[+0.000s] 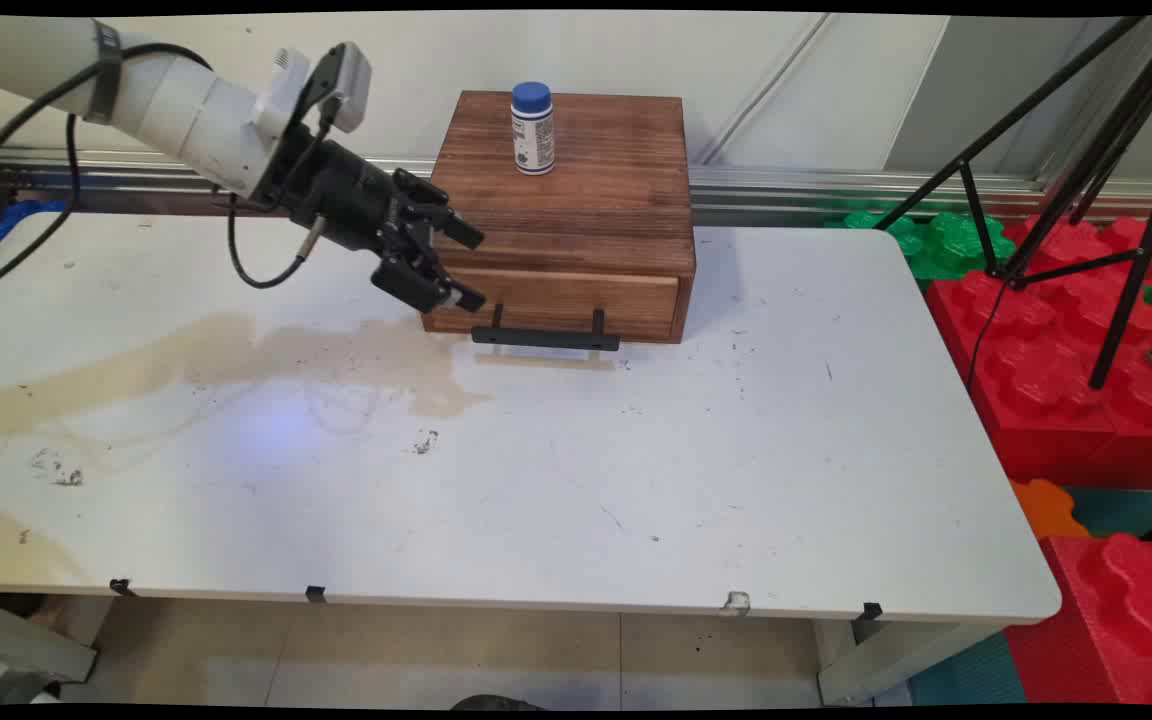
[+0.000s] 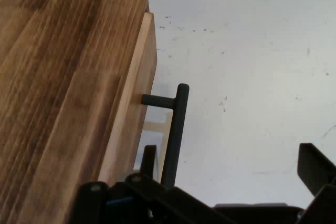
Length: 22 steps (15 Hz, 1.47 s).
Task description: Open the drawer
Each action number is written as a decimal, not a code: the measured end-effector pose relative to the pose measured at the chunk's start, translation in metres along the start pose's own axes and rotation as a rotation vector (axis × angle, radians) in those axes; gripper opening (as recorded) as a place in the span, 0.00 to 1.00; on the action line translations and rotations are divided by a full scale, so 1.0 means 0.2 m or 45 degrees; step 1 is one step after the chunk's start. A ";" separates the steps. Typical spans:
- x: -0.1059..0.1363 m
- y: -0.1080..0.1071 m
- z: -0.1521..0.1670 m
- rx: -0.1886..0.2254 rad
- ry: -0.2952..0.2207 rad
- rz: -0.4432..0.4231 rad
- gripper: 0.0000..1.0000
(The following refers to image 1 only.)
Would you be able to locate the white bottle with blue cap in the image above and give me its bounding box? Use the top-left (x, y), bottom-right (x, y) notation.
top-left (510, 81), bottom-right (556, 177)

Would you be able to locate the black strap around arm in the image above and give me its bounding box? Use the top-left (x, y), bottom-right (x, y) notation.
top-left (88, 20), bottom-right (127, 127)

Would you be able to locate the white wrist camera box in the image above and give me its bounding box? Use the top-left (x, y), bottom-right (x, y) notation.
top-left (254, 42), bottom-right (373, 137)

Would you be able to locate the large red foam block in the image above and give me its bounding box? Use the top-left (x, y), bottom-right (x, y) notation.
top-left (924, 214), bottom-right (1152, 492)

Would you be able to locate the black looped cable with plug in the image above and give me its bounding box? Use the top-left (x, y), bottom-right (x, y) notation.
top-left (226, 190), bottom-right (329, 291)

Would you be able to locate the black tripod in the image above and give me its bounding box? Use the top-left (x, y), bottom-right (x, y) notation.
top-left (874, 14), bottom-right (1152, 392)

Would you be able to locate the blue foam block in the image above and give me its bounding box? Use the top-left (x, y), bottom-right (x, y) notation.
top-left (0, 198), bottom-right (69, 273)

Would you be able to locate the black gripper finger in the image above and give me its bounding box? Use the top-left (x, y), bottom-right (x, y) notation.
top-left (370, 244), bottom-right (488, 314)
top-left (394, 169), bottom-right (486, 252)

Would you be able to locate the grey table leg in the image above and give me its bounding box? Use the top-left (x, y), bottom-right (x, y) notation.
top-left (0, 593), bottom-right (99, 707)
top-left (814, 618), bottom-right (999, 707)

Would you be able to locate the brown wooden cabinet box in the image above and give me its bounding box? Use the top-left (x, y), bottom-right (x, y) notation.
top-left (421, 90), bottom-right (697, 346)

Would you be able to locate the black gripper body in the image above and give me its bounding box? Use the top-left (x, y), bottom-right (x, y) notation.
top-left (266, 128), bottom-right (419, 259)

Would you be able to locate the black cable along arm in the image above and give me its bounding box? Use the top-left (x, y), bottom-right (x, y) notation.
top-left (0, 42), bottom-right (217, 299)

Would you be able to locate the orange foam block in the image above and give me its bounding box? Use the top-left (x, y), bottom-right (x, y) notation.
top-left (1010, 478), bottom-right (1093, 542)

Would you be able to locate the aluminium rail along wall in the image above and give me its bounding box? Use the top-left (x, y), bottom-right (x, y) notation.
top-left (0, 148), bottom-right (1152, 227)

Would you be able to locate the black drawer handle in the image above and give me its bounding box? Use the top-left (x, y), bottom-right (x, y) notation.
top-left (431, 266), bottom-right (683, 354)

